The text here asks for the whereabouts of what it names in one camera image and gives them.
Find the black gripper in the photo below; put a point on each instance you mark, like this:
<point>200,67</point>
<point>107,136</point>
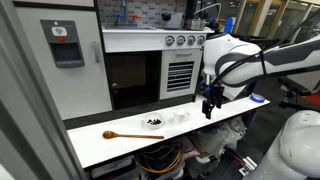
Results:
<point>215,95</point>

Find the wooden spoon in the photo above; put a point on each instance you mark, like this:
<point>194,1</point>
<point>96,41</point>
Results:
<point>133,136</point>

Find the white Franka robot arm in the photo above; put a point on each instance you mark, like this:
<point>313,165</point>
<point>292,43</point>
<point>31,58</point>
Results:
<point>240,53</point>

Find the white bowl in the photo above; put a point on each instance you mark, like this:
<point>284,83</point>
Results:
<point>148,125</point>

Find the clear plastic bag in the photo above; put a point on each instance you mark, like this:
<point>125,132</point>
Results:
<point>213,138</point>

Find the white slatted cabinet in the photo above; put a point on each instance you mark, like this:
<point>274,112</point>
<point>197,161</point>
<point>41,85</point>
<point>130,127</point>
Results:
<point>165,76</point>

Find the dark beans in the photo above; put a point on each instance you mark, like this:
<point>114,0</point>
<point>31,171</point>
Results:
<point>154,121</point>

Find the grey stove knob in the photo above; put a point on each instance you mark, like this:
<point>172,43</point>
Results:
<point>180,40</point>
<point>191,40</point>
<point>200,40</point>
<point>169,40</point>

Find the grey metal box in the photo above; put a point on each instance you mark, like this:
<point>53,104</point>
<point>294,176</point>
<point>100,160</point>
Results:
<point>195,24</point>

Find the grey toy pot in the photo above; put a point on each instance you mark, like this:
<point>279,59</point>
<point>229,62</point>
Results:
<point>172,20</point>

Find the white toy kitchen unit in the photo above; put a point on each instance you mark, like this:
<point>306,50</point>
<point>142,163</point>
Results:
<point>133,41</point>

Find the toy sink faucet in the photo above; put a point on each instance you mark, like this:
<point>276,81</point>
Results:
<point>124,15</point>

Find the grey dispenser panel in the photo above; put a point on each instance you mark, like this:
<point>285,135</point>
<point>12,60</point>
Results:
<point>63,43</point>

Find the grey vertical panel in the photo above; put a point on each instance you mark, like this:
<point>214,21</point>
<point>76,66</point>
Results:
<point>20,116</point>

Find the black metal frame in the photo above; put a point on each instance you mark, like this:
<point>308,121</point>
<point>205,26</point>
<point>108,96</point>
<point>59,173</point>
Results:
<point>252,88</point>

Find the silver metal bracket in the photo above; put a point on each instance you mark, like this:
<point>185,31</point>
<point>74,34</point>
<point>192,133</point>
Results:
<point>248,165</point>

